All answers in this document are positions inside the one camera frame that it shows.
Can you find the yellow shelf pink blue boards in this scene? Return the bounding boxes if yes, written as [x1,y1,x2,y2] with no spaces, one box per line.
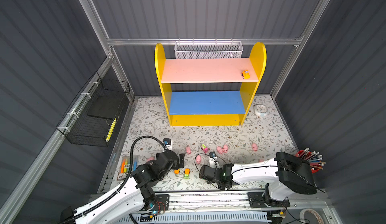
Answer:
[155,42,267,127]

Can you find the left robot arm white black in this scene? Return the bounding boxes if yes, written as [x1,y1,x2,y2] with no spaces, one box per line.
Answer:
[61,149,185,224]

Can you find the pink truck green striped top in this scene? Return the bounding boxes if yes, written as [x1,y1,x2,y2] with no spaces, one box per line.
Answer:
[201,144,210,153]

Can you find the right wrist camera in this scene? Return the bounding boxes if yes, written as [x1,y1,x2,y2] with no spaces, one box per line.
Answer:
[209,152,220,168]

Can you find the black corrugated cable conduit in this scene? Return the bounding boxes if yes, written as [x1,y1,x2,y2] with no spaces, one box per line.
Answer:
[64,136,166,224]

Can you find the pink pig toy leftmost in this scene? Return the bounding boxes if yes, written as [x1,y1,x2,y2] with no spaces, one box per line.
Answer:
[186,146,192,155]

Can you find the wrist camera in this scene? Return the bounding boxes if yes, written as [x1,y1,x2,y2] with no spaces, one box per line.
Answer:
[209,152,220,168]
[163,138,173,151]

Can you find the red cup holder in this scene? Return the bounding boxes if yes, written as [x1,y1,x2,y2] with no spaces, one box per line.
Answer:
[295,150,322,174]

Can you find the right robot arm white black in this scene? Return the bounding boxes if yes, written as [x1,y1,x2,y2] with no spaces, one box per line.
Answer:
[199,152,318,208]

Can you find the green toy car orange top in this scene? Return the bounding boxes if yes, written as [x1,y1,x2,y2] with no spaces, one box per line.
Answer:
[184,168,190,179]

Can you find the black wire basket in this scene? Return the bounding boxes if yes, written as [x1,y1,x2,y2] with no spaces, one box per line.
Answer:
[57,73,130,147]

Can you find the orange yellow toy car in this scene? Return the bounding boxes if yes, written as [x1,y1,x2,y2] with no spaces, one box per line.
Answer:
[241,69,250,79]

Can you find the floral patterned table mat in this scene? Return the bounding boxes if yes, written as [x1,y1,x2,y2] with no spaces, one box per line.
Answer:
[118,95,297,191]

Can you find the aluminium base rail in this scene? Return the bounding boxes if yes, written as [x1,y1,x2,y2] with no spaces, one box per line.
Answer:
[87,189,332,216]

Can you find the white tape roll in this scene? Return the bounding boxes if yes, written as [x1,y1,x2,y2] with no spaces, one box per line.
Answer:
[299,209,325,224]

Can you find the pink pig toy lower centre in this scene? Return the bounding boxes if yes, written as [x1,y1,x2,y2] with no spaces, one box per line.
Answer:
[195,154,201,164]

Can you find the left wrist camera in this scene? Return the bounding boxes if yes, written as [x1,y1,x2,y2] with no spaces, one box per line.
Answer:
[163,138,173,151]

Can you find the pink pig toy far right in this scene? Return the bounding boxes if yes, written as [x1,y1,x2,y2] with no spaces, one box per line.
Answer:
[251,143,258,152]

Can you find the pink pig toy pair left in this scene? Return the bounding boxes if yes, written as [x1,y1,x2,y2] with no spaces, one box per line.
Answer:
[216,146,223,154]

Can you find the marker pen pack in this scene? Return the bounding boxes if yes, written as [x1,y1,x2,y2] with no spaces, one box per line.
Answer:
[117,155,138,181]

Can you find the white wire mesh basket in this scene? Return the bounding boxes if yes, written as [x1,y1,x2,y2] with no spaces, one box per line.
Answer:
[174,42,243,59]

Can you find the white slotted cable duct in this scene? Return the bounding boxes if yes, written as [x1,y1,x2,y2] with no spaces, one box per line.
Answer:
[133,211,272,224]

